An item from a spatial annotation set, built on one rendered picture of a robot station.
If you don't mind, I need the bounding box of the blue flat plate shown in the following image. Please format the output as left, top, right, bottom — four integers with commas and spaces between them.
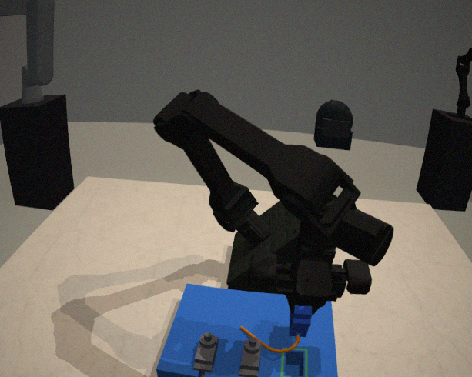
156, 284, 338, 377

